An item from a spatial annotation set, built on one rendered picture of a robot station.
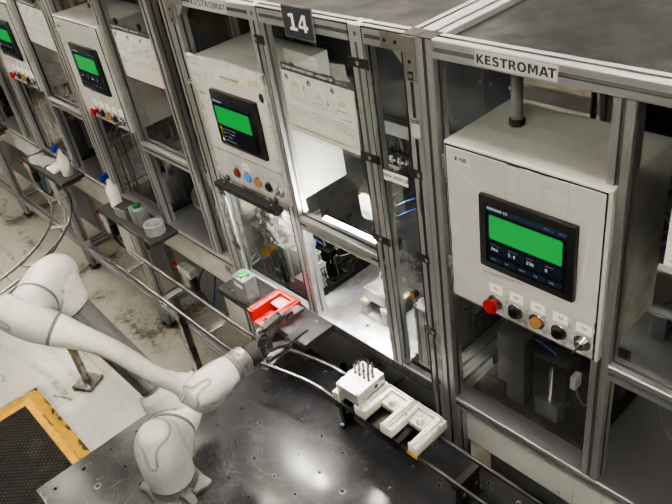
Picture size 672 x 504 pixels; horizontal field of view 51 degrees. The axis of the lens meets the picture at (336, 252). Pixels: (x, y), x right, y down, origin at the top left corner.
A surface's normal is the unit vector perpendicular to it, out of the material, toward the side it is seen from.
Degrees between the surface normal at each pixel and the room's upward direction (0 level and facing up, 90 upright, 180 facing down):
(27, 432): 0
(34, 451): 0
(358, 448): 0
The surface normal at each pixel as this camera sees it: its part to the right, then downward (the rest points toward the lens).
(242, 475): -0.14, -0.81
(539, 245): -0.72, 0.48
